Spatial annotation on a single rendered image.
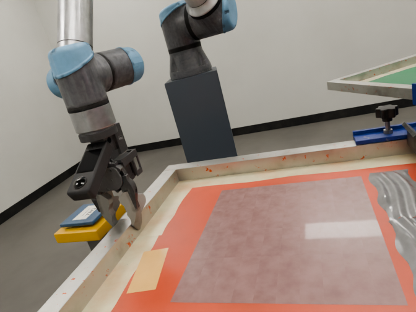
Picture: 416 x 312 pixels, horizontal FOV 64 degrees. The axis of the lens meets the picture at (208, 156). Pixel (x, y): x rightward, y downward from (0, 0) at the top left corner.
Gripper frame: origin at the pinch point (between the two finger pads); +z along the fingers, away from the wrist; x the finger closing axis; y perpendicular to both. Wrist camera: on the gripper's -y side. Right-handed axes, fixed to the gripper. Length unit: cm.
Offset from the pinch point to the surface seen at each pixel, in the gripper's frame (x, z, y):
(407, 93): -68, 1, 72
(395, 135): -54, -2, 26
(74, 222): 19.5, 2.4, 7.5
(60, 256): 169, 101, 127
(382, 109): -52, -8, 27
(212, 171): -11.6, 0.9, 25.6
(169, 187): -1.9, 1.2, 19.3
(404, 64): -81, 1, 127
